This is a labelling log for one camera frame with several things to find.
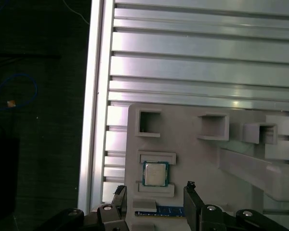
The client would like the blue RAM stick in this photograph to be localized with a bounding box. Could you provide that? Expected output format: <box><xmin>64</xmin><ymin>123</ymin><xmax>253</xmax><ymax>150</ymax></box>
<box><xmin>134</xmin><ymin>205</ymin><xmax>185</xmax><ymax>217</ymax></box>

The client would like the blue floor cable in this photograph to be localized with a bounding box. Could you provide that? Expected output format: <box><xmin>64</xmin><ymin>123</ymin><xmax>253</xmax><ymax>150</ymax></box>
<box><xmin>0</xmin><ymin>73</ymin><xmax>39</xmax><ymax>114</ymax></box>

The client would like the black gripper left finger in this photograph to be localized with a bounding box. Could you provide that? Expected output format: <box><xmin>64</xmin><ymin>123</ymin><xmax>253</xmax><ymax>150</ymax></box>
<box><xmin>35</xmin><ymin>184</ymin><xmax>128</xmax><ymax>231</ymax></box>

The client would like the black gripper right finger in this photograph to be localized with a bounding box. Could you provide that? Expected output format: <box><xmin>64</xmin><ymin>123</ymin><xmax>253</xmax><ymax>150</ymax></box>
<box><xmin>183</xmin><ymin>180</ymin><xmax>285</xmax><ymax>231</ymax></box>

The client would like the silver CPU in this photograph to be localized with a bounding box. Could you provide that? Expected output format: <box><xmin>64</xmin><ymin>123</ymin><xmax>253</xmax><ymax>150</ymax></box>
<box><xmin>141</xmin><ymin>160</ymin><xmax>171</xmax><ymax>188</ymax></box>

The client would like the grey parts rack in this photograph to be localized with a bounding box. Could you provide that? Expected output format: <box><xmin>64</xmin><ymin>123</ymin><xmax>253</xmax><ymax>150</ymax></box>
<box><xmin>124</xmin><ymin>102</ymin><xmax>289</xmax><ymax>231</ymax></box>

